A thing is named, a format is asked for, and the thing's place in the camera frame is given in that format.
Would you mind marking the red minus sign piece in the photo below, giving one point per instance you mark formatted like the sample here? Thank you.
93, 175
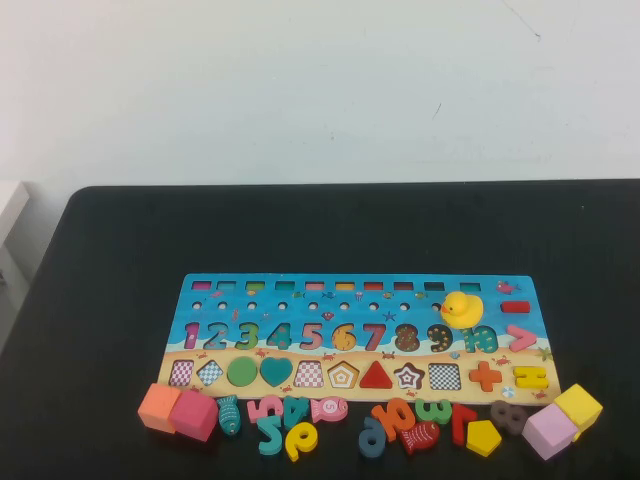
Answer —
515, 307

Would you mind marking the teal number four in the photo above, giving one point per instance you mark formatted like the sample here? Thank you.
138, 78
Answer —
297, 412

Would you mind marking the pink wooden fish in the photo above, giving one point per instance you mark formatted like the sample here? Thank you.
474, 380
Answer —
330, 409

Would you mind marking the green circle piece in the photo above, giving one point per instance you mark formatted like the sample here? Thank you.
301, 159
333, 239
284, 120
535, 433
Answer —
242, 372

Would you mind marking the teal number two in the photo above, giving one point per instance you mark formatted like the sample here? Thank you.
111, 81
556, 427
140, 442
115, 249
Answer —
272, 442

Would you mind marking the green number three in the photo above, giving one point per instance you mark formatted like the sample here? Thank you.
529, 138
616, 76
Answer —
432, 412

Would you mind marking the brown number eight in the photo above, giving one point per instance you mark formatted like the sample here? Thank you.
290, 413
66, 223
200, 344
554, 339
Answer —
510, 417

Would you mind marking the red number seven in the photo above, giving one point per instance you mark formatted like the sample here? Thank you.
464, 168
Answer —
459, 425

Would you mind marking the teal heart piece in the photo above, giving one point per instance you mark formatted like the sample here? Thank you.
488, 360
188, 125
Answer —
276, 371

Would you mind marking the red wooden fish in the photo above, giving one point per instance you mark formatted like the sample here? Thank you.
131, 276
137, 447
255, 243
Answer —
420, 437

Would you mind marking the orange wooden cube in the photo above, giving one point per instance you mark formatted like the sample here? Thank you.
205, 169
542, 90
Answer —
156, 407

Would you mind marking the teal wooden fish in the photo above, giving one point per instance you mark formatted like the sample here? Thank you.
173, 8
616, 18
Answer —
228, 415

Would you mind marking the yellow pentagon piece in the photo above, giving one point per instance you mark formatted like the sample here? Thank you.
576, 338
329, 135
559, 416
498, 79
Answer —
484, 439

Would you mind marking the colourful wooden puzzle board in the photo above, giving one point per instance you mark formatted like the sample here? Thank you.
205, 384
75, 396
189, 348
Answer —
350, 312

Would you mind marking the light pink wooden cube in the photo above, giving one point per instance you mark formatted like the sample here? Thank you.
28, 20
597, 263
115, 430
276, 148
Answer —
547, 432

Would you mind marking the blue-grey number nine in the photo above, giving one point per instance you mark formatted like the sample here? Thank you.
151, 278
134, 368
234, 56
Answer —
372, 440

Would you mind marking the yellow equals sign piece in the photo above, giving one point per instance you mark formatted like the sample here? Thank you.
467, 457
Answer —
520, 378

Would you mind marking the red triangle piece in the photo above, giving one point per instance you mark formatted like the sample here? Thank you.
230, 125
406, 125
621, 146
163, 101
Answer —
376, 379

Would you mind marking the yellow wooden cube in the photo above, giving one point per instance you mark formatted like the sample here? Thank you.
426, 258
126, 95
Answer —
580, 405

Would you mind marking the pink greater-than sign piece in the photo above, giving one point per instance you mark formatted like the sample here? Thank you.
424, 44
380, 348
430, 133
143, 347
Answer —
525, 339

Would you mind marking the yellow number six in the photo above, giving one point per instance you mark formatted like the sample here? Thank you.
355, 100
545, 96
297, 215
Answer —
304, 440

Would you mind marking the yellow rubber duck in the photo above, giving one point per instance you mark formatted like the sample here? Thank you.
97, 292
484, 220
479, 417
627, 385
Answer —
462, 310

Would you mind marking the pink number five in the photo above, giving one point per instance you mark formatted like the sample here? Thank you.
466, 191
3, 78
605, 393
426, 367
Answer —
257, 411

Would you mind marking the orange number ten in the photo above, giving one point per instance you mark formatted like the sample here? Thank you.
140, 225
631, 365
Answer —
395, 420

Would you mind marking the magenta wooden cube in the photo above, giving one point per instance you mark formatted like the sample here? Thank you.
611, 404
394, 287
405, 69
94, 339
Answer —
192, 415

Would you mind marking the orange plus sign piece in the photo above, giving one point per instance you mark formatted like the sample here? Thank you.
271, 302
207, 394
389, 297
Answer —
485, 376

